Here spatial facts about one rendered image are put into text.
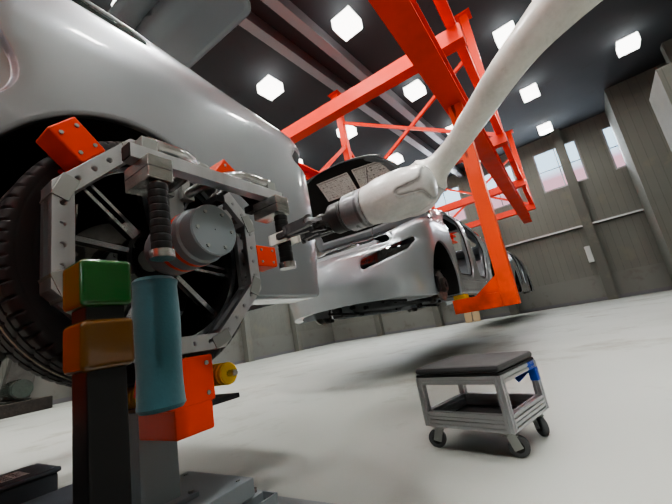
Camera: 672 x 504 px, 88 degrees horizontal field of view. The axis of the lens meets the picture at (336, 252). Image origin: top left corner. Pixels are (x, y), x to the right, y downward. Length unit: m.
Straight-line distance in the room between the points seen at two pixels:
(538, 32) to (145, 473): 1.21
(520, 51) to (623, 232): 14.89
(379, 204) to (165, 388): 0.55
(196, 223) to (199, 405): 0.43
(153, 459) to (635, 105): 14.51
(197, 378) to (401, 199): 0.63
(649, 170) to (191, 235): 13.70
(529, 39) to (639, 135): 13.63
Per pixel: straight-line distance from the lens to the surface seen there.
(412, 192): 0.72
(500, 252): 4.19
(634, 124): 14.45
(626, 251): 15.49
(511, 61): 0.75
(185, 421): 0.93
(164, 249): 0.69
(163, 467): 1.11
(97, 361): 0.34
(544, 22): 0.74
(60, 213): 0.89
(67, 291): 0.36
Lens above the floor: 0.57
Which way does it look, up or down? 13 degrees up
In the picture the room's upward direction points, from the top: 10 degrees counter-clockwise
